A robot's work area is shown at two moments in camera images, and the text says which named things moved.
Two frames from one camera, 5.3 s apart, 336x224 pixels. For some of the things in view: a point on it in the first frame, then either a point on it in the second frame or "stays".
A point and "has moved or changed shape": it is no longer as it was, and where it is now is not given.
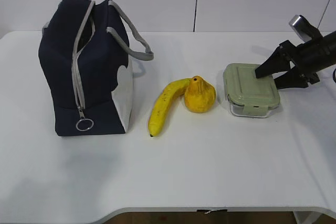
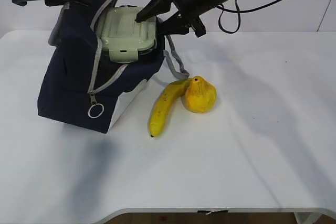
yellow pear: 199,95 stays
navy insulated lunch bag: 85,52 has moved or changed shape
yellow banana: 166,96 stays
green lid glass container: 248,95 → 123,36
